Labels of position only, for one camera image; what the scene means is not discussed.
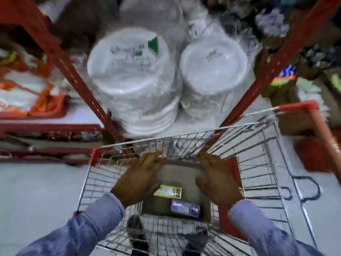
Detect person's left hand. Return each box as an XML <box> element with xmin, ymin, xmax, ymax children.
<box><xmin>110</xmin><ymin>151</ymin><xmax>167</xmax><ymax>209</ymax></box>

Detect person's right hand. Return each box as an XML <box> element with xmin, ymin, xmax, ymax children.
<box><xmin>195</xmin><ymin>151</ymin><xmax>244</xmax><ymax>210</ymax></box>

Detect grey cardboard box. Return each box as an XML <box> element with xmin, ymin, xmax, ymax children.
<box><xmin>141</xmin><ymin>161</ymin><xmax>212</xmax><ymax>223</ymax></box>

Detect person's right forearm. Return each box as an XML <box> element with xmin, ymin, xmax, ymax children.
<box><xmin>228</xmin><ymin>199</ymin><xmax>325</xmax><ymax>256</ymax></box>

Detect person's left forearm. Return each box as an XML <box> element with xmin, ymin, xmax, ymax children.
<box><xmin>15</xmin><ymin>193</ymin><xmax>125</xmax><ymax>256</ymax></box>

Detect yellow packet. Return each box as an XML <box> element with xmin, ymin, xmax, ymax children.
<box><xmin>153</xmin><ymin>185</ymin><xmax>183</xmax><ymax>199</ymax></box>

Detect purple packet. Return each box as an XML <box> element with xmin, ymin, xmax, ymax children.
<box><xmin>170</xmin><ymin>199</ymin><xmax>201</xmax><ymax>218</ymax></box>

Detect person's left shoe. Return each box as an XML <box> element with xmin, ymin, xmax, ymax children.
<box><xmin>127</xmin><ymin>214</ymin><xmax>150</xmax><ymax>256</ymax></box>

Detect person's shoe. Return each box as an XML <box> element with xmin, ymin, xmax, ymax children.
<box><xmin>184</xmin><ymin>227</ymin><xmax>209</xmax><ymax>256</ymax></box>
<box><xmin>127</xmin><ymin>214</ymin><xmax>150</xmax><ymax>256</ymax></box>

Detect person's right shoe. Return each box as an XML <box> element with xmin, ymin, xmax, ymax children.
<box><xmin>184</xmin><ymin>227</ymin><xmax>209</xmax><ymax>256</ymax></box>

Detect large wrapped white plate stack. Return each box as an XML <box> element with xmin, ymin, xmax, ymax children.
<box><xmin>87</xmin><ymin>27</ymin><xmax>183</xmax><ymax>137</ymax></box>

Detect small wrapped white plate stack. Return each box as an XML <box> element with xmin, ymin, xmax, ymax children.
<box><xmin>178</xmin><ymin>31</ymin><xmax>257</xmax><ymax>119</ymax></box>

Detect red plastic basket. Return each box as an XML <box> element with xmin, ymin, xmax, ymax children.
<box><xmin>294</xmin><ymin>138</ymin><xmax>339</xmax><ymax>174</ymax></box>

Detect red metal shelf beam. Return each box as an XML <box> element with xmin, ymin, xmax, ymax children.
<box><xmin>0</xmin><ymin>123</ymin><xmax>104</xmax><ymax>139</ymax></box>

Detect colourful blue orange packet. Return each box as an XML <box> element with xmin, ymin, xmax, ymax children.
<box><xmin>270</xmin><ymin>65</ymin><xmax>298</xmax><ymax>88</ymax></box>

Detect orange and white packets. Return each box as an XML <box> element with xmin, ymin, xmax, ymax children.
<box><xmin>0</xmin><ymin>49</ymin><xmax>67</xmax><ymax>119</ymax></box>

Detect wrapped clear container stack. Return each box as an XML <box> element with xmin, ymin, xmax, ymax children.
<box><xmin>119</xmin><ymin>0</ymin><xmax>185</xmax><ymax>47</ymax></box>

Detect metal wire shopping cart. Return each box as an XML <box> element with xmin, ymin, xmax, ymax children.
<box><xmin>75</xmin><ymin>101</ymin><xmax>341</xmax><ymax>256</ymax></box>

